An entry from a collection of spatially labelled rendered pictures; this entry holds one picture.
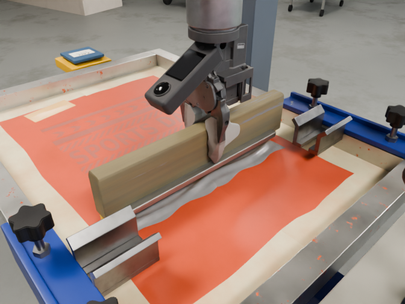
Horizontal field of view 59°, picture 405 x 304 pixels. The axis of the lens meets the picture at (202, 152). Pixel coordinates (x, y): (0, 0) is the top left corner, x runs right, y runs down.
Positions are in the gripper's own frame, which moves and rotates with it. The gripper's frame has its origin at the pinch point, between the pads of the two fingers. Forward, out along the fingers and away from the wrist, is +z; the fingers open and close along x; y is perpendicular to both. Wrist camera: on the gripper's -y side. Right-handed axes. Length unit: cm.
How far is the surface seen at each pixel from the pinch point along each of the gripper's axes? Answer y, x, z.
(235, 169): 5.2, -3.0, 4.6
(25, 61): 71, 365, 102
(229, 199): -0.9, -7.4, 4.9
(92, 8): 227, 513, 95
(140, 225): -14.8, -3.2, 4.5
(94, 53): 15, 67, 4
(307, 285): -7.4, -26.1, 1.3
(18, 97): -14, 49, 3
